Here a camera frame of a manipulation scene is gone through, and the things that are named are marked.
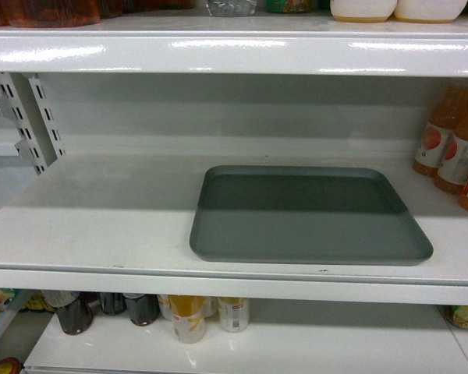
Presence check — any grey rectangular serving tray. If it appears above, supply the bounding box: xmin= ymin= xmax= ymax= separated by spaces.
xmin=190 ymin=165 xmax=434 ymax=266

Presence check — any white labelled bottle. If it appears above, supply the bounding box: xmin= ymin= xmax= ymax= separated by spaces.
xmin=218 ymin=297 xmax=250 ymax=333

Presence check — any yellow drink bottle front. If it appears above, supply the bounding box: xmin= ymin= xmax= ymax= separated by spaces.
xmin=168 ymin=295 xmax=206 ymax=344

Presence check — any white upper shelf board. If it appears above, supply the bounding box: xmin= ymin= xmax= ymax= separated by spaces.
xmin=0 ymin=8 xmax=468 ymax=77

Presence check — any dark sauce bottle right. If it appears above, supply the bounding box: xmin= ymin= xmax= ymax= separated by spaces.
xmin=122 ymin=293 xmax=160 ymax=326

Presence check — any dark sauce bottle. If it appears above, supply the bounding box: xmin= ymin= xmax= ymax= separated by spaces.
xmin=41 ymin=290 xmax=93 ymax=335
xmin=97 ymin=292 xmax=126 ymax=316
xmin=122 ymin=293 xmax=160 ymax=326

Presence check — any white lower shelf board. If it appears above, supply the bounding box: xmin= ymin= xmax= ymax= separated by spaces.
xmin=25 ymin=299 xmax=468 ymax=373

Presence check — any dark sauce bottle middle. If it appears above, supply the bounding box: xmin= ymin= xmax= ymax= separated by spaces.
xmin=97 ymin=292 xmax=126 ymax=316

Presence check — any clear glass item top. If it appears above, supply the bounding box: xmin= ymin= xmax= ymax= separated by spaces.
xmin=206 ymin=0 xmax=257 ymax=17

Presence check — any green packaged item top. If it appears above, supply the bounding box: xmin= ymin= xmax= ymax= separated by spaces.
xmin=265 ymin=0 xmax=319 ymax=14

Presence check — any dark sauce bottle left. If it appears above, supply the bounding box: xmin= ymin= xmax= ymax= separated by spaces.
xmin=41 ymin=290 xmax=93 ymax=335

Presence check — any white jar left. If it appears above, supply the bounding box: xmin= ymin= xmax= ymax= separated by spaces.
xmin=330 ymin=0 xmax=398 ymax=23

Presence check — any white jar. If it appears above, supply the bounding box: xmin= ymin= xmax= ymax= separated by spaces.
xmin=394 ymin=0 xmax=467 ymax=23
xmin=330 ymin=0 xmax=398 ymax=23

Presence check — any orange juice bottle far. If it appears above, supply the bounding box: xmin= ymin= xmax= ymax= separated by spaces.
xmin=412 ymin=79 xmax=468 ymax=177

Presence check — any white slotted shelf upright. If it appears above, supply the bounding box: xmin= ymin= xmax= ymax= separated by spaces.
xmin=0 ymin=72 xmax=66 ymax=175

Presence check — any orange juice bottle middle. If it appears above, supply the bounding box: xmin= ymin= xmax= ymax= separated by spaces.
xmin=434 ymin=87 xmax=468 ymax=196

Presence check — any white jar right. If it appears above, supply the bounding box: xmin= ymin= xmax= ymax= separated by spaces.
xmin=394 ymin=0 xmax=467 ymax=23

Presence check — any yellow green jar lower right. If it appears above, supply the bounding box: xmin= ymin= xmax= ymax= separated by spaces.
xmin=442 ymin=305 xmax=468 ymax=330

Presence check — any red lid jar bottom left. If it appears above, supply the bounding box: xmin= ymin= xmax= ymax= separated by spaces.
xmin=0 ymin=357 xmax=23 ymax=374

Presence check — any dark red container top left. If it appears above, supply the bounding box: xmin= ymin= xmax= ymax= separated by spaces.
xmin=0 ymin=1 xmax=101 ymax=28

